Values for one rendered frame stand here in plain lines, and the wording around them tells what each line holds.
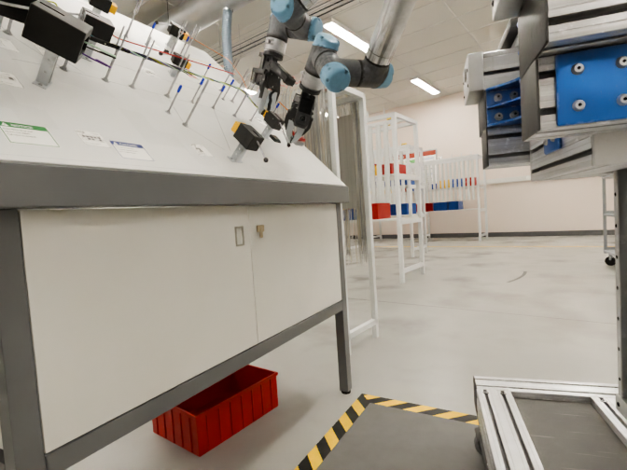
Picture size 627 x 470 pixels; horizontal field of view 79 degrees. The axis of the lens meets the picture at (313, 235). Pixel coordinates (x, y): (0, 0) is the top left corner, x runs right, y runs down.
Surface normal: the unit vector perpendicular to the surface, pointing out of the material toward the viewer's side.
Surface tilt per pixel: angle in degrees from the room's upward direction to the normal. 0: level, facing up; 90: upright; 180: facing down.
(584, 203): 90
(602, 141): 90
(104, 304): 90
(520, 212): 90
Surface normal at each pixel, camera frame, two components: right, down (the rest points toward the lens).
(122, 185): 0.86, -0.03
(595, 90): -0.29, 0.07
